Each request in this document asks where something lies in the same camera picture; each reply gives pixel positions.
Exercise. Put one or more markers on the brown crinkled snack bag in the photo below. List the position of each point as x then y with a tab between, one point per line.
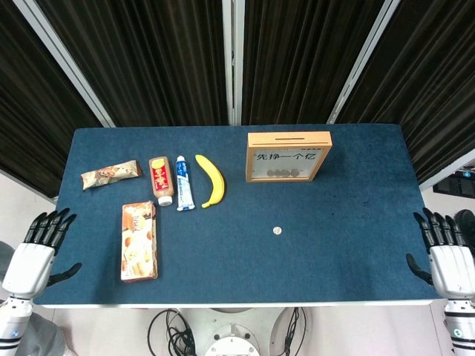
109	174

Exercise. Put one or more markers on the blue felt table cover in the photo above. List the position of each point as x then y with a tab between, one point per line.
241	259

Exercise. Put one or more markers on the brown bottle with red label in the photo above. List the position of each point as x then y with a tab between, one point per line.
160	178

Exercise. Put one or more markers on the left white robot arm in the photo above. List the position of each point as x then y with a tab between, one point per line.
13	326

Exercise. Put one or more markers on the black pleated curtain panel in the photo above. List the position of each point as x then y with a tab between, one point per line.
304	55
33	122
148	59
426	74

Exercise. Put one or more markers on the yellow banana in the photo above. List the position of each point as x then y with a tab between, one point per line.
217	181

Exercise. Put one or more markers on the orange egg roll biscuit box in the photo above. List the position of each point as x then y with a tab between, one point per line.
139	244

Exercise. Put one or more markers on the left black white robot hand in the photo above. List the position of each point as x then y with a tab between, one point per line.
26	267

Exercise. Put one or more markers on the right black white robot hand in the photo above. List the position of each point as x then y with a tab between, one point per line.
451	267

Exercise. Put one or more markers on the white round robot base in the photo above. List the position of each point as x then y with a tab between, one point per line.
232	333

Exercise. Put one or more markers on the wooden glass-front money box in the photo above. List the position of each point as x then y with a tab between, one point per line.
289	141

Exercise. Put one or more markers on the blue white toothpaste tube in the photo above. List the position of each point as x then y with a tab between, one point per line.
184	185

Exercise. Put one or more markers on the black electronic equipment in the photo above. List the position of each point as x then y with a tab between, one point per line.
454	183

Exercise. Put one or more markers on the grey fabric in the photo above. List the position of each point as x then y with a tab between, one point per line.
44	337

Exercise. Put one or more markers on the grey partition frame post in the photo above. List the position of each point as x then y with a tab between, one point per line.
63	55
361	59
232	55

